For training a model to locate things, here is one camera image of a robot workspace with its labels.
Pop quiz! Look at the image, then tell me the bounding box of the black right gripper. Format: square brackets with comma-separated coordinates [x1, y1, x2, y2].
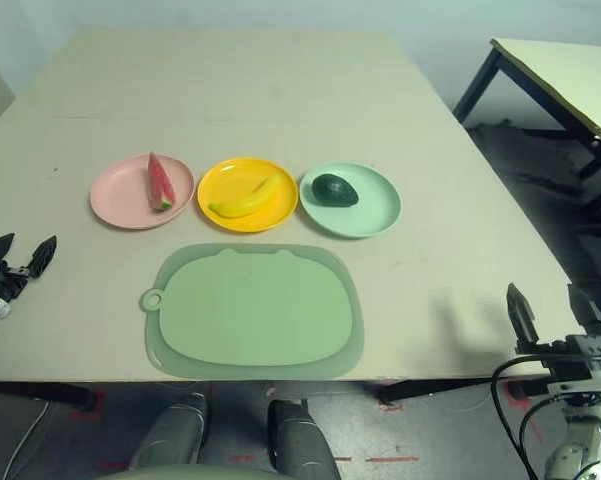
[505, 282, 601, 385]

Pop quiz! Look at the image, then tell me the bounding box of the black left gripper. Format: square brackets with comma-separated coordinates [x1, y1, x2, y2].
[0, 232, 59, 301]

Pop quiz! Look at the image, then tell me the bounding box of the red watermelon slice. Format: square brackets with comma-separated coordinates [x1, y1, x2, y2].
[147, 151, 177, 212]

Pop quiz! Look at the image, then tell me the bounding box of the yellow banana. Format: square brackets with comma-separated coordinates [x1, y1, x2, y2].
[208, 173, 286, 219]

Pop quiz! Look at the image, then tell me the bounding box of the dark green avocado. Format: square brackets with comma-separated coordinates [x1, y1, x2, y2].
[312, 173, 360, 208]

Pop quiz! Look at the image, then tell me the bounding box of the pink round plate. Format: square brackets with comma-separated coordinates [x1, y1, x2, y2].
[89, 153, 196, 231]

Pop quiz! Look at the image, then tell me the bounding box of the black table base bar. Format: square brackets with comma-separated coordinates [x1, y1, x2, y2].
[0, 382, 104, 411]
[379, 377, 551, 406]

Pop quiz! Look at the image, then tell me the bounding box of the light green round plate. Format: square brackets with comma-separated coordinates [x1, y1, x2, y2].
[298, 160, 403, 239]

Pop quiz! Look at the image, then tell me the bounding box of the grey left robot leg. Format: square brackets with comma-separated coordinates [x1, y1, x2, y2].
[129, 392, 209, 469]

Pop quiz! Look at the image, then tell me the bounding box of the grey robot leg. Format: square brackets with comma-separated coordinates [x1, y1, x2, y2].
[268, 398, 341, 480]
[129, 392, 209, 469]

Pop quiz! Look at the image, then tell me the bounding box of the yellow round plate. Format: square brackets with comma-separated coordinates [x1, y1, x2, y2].
[196, 157, 300, 235]

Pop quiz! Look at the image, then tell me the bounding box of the green silicone cutting mat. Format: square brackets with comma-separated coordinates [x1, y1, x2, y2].
[139, 243, 365, 380]

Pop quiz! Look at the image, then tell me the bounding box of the pale green robot waist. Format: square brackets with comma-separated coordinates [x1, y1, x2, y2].
[94, 464, 286, 480]

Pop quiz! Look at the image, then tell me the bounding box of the grey right robot leg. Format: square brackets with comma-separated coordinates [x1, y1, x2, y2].
[268, 398, 341, 480]

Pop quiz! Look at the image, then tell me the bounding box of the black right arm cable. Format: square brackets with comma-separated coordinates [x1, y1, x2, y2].
[518, 394, 601, 480]

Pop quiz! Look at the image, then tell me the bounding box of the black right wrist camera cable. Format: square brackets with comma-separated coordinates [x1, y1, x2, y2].
[490, 353, 549, 480]

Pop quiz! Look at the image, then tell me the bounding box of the white floor cable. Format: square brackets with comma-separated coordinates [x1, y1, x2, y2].
[2, 399, 51, 480]

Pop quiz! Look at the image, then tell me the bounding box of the beige side table black frame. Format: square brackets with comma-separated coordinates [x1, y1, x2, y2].
[452, 35, 601, 211]

